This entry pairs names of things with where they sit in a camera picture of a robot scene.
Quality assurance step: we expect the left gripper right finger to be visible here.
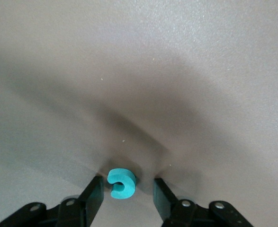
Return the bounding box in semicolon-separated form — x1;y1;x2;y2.
154;178;210;227

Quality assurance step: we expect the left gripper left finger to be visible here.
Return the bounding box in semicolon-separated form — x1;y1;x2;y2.
46;176;105;227

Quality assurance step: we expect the teal foam letter c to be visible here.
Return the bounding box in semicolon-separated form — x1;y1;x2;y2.
107;168;137;200

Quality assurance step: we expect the brown paper table cover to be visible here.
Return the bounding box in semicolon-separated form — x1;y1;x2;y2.
0;0;278;227

